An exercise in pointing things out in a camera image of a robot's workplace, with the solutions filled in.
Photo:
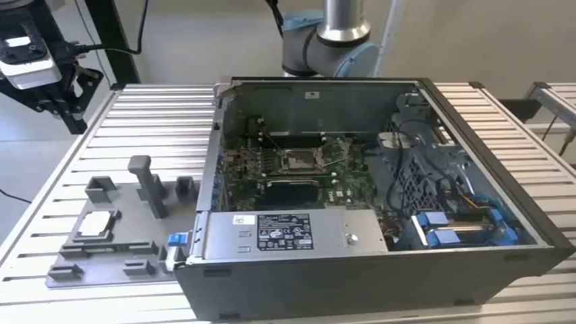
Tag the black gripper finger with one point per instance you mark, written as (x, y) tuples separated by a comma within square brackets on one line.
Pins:
[(41, 99), (87, 87)]

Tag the silver CPU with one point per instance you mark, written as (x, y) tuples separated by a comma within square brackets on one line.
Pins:
[(97, 224)]

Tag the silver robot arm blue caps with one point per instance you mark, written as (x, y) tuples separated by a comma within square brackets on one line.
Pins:
[(333, 44)]

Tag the black RAM slot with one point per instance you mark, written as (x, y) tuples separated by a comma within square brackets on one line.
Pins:
[(293, 134), (293, 140)]

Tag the CPU socket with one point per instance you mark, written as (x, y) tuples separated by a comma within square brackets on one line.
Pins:
[(297, 162)]

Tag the RAM slot with white clips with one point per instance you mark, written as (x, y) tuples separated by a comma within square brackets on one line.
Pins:
[(297, 175)]

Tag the disk carrier with blue clip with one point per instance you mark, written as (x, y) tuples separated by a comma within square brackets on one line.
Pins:
[(177, 239)]

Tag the small white barcode sticker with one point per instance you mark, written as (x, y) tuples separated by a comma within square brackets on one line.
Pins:
[(245, 220)]

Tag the grey parts rack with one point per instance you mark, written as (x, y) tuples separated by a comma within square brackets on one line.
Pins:
[(131, 266)]

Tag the black power supply label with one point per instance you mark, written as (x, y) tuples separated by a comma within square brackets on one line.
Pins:
[(283, 233)]

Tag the green motherboard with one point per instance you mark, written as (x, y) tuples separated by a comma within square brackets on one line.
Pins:
[(347, 189)]

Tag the silver power supply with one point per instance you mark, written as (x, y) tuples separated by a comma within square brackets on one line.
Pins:
[(329, 233)]

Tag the black open PC case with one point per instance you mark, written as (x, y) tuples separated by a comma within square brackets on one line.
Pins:
[(315, 287)]

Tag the grey plastic drive cage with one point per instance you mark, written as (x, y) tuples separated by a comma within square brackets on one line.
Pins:
[(419, 175)]

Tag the hard disk in blue carrier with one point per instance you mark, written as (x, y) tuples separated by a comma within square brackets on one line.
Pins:
[(443, 238)]

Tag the aluminium side table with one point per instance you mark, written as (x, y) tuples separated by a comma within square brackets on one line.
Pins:
[(555, 101)]

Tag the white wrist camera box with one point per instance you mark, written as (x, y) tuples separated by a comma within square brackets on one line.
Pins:
[(27, 67)]

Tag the black frame post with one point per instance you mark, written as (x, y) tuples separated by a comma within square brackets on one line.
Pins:
[(119, 40)]

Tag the silver expansion bracket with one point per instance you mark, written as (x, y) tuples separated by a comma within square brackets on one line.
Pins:
[(225, 90)]

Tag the white sticker on case wall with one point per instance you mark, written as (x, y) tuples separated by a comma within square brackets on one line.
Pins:
[(313, 94)]

